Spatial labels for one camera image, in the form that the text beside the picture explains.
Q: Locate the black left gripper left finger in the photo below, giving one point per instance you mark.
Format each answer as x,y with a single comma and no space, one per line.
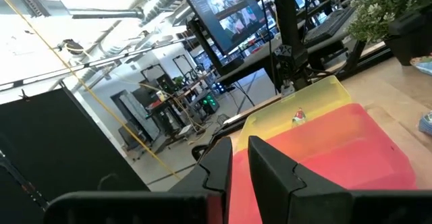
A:
216,176

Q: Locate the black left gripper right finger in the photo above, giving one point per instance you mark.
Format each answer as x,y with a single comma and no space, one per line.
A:
280,183

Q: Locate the red and blue granola bar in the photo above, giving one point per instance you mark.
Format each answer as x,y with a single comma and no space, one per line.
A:
422,64
299,115

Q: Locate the blue wrapped granola bar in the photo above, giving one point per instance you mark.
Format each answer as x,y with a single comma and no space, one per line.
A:
426,123

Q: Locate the computer tower with green lights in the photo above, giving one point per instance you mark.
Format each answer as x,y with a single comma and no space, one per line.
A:
210,104

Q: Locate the pink translucent plastic bin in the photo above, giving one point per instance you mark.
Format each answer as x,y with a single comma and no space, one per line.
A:
354,149

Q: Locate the yellow translucent plastic bin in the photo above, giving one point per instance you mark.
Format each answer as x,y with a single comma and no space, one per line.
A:
303,102

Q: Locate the black monitor desk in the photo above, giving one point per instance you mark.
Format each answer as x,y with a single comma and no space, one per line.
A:
249,65

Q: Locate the black partition panel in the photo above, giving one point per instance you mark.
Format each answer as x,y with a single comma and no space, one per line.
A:
60,149

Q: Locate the black computer monitor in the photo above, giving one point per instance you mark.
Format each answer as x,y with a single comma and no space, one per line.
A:
229,15

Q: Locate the black keyboard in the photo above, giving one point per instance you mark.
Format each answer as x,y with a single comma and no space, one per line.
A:
329,25

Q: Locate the potted plant in black pot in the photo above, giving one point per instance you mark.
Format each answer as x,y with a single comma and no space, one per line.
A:
381,11

